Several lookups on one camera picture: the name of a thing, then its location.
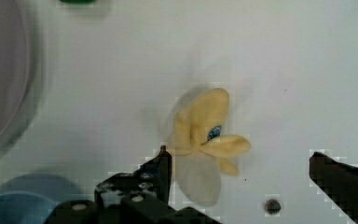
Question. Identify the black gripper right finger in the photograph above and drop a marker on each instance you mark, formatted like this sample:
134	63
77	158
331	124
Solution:
339	181

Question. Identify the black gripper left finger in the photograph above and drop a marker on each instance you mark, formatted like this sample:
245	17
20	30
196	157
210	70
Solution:
140	197

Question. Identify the yellow plush peeled banana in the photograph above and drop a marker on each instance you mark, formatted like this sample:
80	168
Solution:
201	153

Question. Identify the blue bowl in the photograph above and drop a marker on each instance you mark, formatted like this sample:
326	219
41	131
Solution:
30	199

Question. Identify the grey round plate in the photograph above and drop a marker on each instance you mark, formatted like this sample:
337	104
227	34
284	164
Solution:
20	69

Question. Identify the green squeeze bottle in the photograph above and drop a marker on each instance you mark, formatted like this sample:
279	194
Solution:
78	1

